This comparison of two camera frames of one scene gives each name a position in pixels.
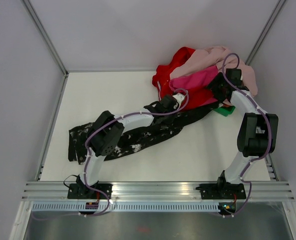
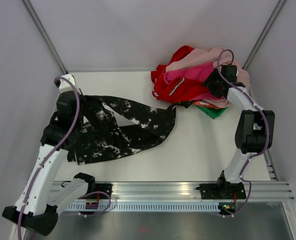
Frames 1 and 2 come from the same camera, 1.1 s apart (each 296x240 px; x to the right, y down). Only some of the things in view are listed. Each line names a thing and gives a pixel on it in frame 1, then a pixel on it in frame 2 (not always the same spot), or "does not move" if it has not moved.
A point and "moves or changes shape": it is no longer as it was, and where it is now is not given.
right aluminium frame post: x=272 y=19 does not move
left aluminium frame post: x=46 y=36 does not move
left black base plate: x=81 y=191 does not move
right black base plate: x=222 y=191 does not move
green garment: x=225 y=111 to x=213 y=112
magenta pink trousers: x=199 y=79 to x=199 y=74
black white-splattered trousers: x=164 y=129 moves or changes shape
